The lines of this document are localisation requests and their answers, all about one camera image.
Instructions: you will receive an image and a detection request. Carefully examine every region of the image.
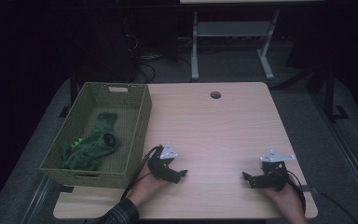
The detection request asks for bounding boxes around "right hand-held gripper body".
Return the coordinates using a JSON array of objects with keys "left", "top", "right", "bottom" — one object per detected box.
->
[{"left": 258, "top": 149, "right": 296, "bottom": 192}]

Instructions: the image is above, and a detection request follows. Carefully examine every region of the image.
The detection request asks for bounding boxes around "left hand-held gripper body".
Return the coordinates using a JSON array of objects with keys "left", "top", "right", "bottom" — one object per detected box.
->
[{"left": 146, "top": 142, "right": 180, "bottom": 184}]

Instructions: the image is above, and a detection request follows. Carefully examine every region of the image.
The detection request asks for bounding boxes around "green plush dinosaur garment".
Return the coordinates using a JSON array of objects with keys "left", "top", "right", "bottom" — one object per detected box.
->
[{"left": 61, "top": 111, "right": 121, "bottom": 172}]

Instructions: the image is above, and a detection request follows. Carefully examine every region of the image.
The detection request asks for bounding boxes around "green woven basket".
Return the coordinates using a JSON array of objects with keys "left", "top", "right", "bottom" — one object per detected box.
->
[{"left": 38, "top": 81, "right": 153, "bottom": 190}]

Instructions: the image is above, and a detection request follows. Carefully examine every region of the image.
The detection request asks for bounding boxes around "person's left hand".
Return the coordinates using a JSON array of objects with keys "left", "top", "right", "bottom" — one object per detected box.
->
[{"left": 126, "top": 167, "right": 170, "bottom": 208}]

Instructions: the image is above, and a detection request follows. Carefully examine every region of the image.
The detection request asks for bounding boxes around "person's right hand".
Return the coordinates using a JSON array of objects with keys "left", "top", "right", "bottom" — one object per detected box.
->
[{"left": 261, "top": 175, "right": 306, "bottom": 218}]

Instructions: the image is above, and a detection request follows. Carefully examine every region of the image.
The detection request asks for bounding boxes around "black metal stand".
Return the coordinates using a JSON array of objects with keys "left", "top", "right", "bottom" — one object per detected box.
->
[{"left": 306, "top": 60, "right": 351, "bottom": 123}]

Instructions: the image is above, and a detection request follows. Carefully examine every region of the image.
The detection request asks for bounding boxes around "left hand-held gripper black cable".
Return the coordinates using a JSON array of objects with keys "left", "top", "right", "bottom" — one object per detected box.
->
[{"left": 119, "top": 145, "right": 163, "bottom": 202}]

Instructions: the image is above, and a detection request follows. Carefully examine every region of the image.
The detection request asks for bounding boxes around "hand-held gripper black cable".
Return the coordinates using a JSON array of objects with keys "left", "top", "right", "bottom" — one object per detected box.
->
[
  {"left": 284, "top": 169, "right": 308, "bottom": 214},
  {"left": 119, "top": 145, "right": 163, "bottom": 202}
]

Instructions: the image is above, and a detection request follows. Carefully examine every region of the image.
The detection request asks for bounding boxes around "right hand-held gripper black cable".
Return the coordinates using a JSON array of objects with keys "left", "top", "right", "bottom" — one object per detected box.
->
[{"left": 284, "top": 169, "right": 308, "bottom": 214}]

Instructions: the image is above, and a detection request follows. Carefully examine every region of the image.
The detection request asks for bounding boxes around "black floor cable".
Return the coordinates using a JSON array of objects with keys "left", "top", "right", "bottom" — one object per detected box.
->
[{"left": 314, "top": 187, "right": 353, "bottom": 224}]

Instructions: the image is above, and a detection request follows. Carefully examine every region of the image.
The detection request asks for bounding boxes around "tangle of floor cables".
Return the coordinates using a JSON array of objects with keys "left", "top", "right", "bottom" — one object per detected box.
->
[{"left": 124, "top": 32, "right": 194, "bottom": 84}]

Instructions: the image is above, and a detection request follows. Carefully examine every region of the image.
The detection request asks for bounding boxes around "white metal table frame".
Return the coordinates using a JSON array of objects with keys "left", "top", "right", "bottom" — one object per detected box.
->
[{"left": 179, "top": 0, "right": 325, "bottom": 82}]

